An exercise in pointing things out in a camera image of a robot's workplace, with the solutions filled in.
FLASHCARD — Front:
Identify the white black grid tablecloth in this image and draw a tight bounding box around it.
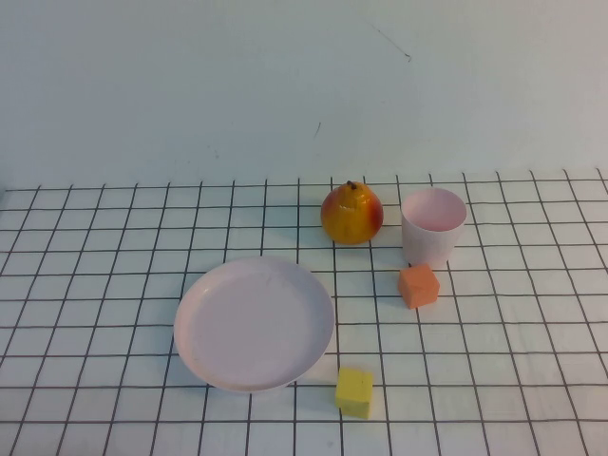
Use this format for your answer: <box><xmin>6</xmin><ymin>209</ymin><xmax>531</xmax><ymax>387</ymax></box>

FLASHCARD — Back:
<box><xmin>0</xmin><ymin>168</ymin><xmax>608</xmax><ymax>456</ymax></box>

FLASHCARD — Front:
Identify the pink plastic cup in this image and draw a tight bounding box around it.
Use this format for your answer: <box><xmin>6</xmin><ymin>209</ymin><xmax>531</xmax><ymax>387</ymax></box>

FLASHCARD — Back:
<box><xmin>400</xmin><ymin>188</ymin><xmax>467</xmax><ymax>269</ymax></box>

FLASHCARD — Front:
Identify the pink round plate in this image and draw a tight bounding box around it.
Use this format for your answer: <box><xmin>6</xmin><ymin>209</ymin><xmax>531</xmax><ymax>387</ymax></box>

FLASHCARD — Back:
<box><xmin>173</xmin><ymin>256</ymin><xmax>335</xmax><ymax>394</ymax></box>

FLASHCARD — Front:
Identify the orange foam cube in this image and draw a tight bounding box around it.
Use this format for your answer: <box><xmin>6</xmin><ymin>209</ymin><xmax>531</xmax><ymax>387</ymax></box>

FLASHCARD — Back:
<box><xmin>397</xmin><ymin>262</ymin><xmax>441</xmax><ymax>311</ymax></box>

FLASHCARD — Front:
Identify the yellow red toy pear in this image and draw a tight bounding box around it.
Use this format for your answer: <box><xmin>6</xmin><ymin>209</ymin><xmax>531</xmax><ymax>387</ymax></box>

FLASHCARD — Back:
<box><xmin>320</xmin><ymin>180</ymin><xmax>385</xmax><ymax>246</ymax></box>

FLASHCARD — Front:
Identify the yellow foam cube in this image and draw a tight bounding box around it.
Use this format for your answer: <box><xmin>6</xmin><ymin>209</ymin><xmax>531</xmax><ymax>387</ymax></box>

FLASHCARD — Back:
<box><xmin>334</xmin><ymin>366</ymin><xmax>374</xmax><ymax>420</ymax></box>

